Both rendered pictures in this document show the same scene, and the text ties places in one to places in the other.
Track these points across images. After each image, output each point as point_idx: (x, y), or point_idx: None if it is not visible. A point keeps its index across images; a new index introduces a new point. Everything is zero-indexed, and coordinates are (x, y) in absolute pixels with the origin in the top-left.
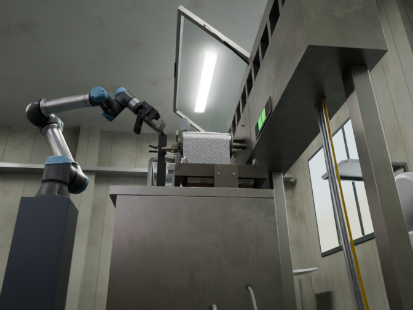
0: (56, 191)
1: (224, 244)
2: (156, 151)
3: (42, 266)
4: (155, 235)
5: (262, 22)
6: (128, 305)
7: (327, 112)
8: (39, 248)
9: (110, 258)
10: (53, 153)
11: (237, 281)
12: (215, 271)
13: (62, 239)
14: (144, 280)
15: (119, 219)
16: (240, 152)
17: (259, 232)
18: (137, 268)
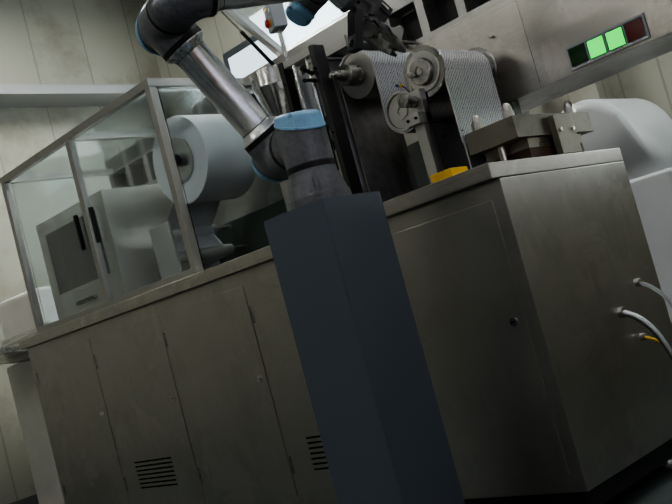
0: (344, 181)
1: (606, 232)
2: (315, 80)
3: (394, 313)
4: (552, 232)
5: None
6: (561, 333)
7: None
8: (380, 284)
9: (527, 275)
10: (230, 99)
11: (627, 277)
12: (609, 270)
13: (399, 264)
14: (562, 297)
15: (514, 215)
16: None
17: (625, 211)
18: (553, 282)
